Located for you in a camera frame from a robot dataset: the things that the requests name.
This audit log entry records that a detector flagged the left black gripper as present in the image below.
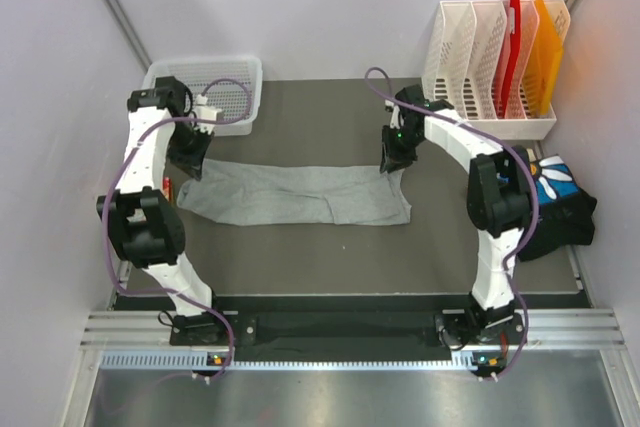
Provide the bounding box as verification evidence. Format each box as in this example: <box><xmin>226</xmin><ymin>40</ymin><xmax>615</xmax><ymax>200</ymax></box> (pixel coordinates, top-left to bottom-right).
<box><xmin>166</xmin><ymin>121</ymin><xmax>214</xmax><ymax>181</ymax></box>

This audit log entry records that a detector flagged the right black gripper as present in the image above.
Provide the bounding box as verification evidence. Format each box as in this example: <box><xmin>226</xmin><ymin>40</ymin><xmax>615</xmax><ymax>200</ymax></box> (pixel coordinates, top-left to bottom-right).
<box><xmin>379</xmin><ymin>125</ymin><xmax>423</xmax><ymax>175</ymax></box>

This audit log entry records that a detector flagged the grey t-shirt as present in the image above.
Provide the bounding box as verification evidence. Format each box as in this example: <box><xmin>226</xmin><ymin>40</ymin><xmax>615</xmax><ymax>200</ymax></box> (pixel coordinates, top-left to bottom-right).
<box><xmin>177</xmin><ymin>159</ymin><xmax>411</xmax><ymax>226</ymax></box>

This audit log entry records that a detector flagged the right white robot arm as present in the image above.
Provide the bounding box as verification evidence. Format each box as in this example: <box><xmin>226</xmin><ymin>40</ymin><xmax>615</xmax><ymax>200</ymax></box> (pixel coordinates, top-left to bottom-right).
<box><xmin>380</xmin><ymin>85</ymin><xmax>534</xmax><ymax>349</ymax></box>

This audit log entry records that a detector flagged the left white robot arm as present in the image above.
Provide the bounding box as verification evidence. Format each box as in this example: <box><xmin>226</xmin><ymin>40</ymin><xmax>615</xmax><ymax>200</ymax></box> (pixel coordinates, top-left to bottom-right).
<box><xmin>96</xmin><ymin>76</ymin><xmax>227</xmax><ymax>346</ymax></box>

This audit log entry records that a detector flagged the red illustrated book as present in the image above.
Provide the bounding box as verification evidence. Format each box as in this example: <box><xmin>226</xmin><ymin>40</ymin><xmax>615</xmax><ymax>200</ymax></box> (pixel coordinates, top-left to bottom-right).
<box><xmin>162</xmin><ymin>177</ymin><xmax>175</xmax><ymax>204</ymax></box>

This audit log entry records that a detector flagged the white perforated plastic basket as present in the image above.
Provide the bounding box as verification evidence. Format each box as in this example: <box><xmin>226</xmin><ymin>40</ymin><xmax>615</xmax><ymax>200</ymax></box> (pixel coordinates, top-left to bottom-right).
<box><xmin>141</xmin><ymin>54</ymin><xmax>264</xmax><ymax>137</ymax></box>

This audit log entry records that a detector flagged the white file organizer rack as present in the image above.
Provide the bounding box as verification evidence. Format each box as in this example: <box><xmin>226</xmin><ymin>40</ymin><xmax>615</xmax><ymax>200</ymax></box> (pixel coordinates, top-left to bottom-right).
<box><xmin>421</xmin><ymin>0</ymin><xmax>556</xmax><ymax>141</ymax></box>

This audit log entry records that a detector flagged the red plastic folder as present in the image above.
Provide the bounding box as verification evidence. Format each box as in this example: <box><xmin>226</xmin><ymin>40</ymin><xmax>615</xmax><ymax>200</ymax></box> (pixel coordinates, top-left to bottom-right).
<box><xmin>501</xmin><ymin>0</ymin><xmax>522</xmax><ymax>118</ymax></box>

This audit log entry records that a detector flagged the black daisy print t-shirt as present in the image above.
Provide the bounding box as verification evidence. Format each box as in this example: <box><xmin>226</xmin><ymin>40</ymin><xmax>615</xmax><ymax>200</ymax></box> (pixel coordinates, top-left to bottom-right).
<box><xmin>518</xmin><ymin>155</ymin><xmax>597</xmax><ymax>262</ymax></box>

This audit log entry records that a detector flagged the orange plastic folder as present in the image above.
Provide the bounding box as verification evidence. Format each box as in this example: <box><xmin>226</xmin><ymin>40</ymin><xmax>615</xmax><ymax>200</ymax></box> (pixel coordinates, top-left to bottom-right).
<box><xmin>522</xmin><ymin>0</ymin><xmax>564</xmax><ymax>118</ymax></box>

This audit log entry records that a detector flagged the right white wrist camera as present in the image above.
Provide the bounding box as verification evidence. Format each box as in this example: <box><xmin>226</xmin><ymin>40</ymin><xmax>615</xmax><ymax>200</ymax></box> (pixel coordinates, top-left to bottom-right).
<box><xmin>385</xmin><ymin>100</ymin><xmax>402</xmax><ymax>129</ymax></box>

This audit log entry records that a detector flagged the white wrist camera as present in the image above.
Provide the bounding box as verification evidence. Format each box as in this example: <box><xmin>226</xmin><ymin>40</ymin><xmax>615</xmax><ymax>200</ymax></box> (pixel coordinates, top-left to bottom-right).
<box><xmin>193</xmin><ymin>94</ymin><xmax>224</xmax><ymax>132</ymax></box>
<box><xmin>385</xmin><ymin>100</ymin><xmax>402</xmax><ymax>129</ymax></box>

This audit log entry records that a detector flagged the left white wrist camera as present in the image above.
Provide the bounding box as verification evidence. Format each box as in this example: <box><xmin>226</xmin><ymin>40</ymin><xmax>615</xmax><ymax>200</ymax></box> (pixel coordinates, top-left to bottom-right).
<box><xmin>193</xmin><ymin>94</ymin><xmax>224</xmax><ymax>132</ymax></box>

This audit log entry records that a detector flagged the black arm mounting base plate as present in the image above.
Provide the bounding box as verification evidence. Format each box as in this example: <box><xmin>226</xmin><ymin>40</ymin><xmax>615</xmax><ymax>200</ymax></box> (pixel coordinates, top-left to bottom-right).
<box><xmin>157</xmin><ymin>310</ymin><xmax>522</xmax><ymax>359</ymax></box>

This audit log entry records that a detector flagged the white slotted cable duct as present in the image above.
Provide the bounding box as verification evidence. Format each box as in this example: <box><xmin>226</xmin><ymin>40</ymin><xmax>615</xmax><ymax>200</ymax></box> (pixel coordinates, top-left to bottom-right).
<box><xmin>100</xmin><ymin>350</ymin><xmax>498</xmax><ymax>372</ymax></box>

